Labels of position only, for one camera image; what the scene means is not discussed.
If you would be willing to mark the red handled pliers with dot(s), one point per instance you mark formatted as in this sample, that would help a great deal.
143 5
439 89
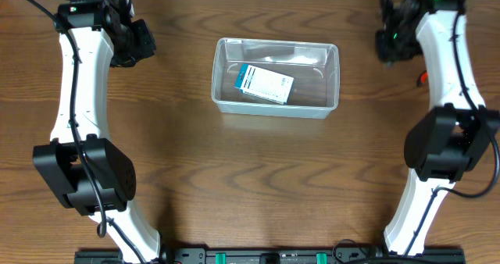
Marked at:
421 80

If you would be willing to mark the white blue cardboard box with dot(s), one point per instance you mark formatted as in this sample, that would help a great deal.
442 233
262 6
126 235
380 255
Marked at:
264 84

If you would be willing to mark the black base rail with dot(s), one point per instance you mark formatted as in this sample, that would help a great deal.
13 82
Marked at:
339 255

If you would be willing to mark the clear plastic container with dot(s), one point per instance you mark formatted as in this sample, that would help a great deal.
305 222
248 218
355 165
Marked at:
314 66

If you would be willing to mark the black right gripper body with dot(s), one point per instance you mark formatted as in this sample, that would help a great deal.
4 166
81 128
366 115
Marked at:
400 43

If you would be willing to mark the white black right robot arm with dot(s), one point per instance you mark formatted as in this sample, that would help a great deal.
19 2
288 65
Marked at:
458 127

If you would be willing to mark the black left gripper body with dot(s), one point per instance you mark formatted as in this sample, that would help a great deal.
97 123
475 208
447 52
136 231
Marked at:
131 43

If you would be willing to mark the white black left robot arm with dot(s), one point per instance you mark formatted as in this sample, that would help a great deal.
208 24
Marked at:
80 164

